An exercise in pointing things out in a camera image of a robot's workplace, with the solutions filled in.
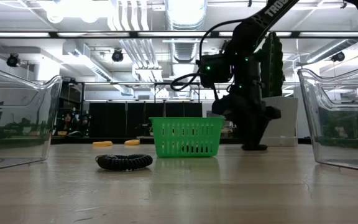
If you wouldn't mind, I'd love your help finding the clear plastic bin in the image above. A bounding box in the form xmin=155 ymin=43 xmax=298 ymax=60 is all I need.
xmin=297 ymin=62 xmax=358 ymax=173
xmin=0 ymin=63 xmax=63 ymax=173

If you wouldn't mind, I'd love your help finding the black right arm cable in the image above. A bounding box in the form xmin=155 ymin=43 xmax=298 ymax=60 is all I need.
xmin=170 ymin=18 xmax=245 ymax=92

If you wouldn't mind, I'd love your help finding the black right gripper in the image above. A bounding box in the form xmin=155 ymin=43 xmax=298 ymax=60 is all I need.
xmin=211 ymin=91 xmax=282 ymax=146

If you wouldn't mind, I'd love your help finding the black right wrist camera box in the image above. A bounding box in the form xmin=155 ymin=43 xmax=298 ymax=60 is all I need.
xmin=199 ymin=53 xmax=233 ymax=89

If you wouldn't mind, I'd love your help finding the tall green cactus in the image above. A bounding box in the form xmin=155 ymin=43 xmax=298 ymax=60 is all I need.
xmin=261 ymin=30 xmax=285 ymax=98

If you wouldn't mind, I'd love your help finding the black cabinet row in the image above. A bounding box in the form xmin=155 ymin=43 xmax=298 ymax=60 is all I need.
xmin=88 ymin=101 xmax=203 ymax=138

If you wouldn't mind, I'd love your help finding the black overhead frame bar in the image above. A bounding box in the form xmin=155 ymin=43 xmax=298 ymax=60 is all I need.
xmin=0 ymin=30 xmax=358 ymax=39

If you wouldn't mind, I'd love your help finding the silver ventilation duct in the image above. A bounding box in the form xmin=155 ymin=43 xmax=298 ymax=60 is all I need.
xmin=165 ymin=0 xmax=208 ymax=31

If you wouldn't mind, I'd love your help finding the black ceiling spotlight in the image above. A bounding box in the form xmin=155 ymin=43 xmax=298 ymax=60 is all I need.
xmin=331 ymin=51 xmax=346 ymax=62
xmin=111 ymin=49 xmax=124 ymax=63
xmin=6 ymin=53 xmax=21 ymax=68

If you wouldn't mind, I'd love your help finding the large black spring keychain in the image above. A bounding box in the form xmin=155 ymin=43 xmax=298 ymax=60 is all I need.
xmin=95 ymin=154 xmax=154 ymax=171

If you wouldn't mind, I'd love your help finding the green plastic slotted basket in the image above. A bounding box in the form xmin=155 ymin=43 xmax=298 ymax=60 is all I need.
xmin=149 ymin=116 xmax=226 ymax=158

